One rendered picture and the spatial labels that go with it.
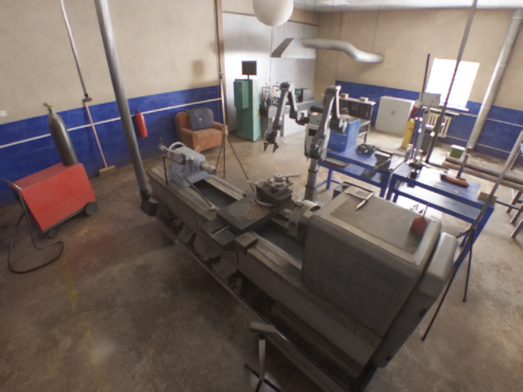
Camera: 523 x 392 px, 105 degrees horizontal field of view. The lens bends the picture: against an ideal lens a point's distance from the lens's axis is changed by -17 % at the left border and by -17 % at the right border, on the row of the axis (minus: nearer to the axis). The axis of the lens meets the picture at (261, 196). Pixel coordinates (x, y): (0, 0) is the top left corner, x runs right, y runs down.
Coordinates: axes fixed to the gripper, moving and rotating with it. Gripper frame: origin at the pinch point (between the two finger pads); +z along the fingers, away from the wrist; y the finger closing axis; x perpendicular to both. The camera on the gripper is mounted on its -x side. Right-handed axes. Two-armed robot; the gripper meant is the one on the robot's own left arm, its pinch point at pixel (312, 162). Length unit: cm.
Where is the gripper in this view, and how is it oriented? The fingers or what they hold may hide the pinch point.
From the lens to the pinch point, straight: 211.5
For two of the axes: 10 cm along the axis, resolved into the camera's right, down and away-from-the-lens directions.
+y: 8.1, 3.1, -4.9
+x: 5.0, 0.5, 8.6
